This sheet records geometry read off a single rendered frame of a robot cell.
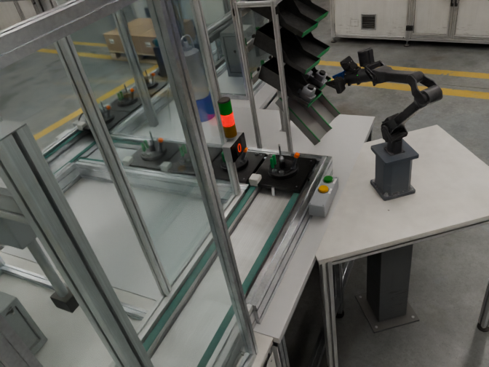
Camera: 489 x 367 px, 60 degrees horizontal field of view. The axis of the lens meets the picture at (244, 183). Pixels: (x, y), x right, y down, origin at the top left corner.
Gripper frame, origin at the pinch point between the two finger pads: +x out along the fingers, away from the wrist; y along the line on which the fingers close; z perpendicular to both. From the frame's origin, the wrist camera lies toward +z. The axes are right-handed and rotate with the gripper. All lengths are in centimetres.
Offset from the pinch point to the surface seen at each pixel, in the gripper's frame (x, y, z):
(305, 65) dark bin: 12.5, 0.1, 8.5
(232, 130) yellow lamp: 21, 49, 3
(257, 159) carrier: 38, 24, -25
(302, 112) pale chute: 24.8, -3.3, -15.4
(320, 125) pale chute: 19.2, -6.6, -24.8
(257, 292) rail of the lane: -4, 90, -37
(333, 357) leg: 9, 56, -120
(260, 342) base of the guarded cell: -8, 101, -48
